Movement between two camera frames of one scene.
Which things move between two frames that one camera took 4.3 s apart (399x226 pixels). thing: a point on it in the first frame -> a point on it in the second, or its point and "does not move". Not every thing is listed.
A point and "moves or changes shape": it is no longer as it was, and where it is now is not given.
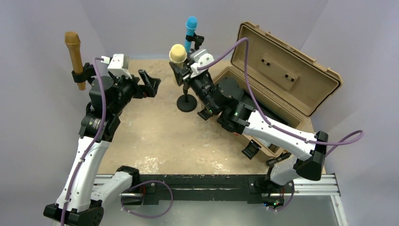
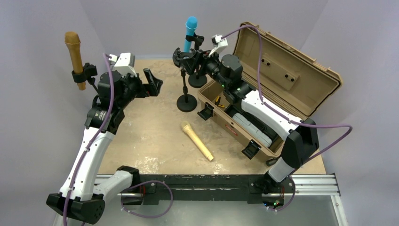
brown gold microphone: [73, 40] does not move
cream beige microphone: [178, 54] moves or changes shape
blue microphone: [191, 25] does not move
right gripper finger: [179, 72] -> [190, 64]
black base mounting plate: [259, 189] does not move
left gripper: [142, 91] does not move
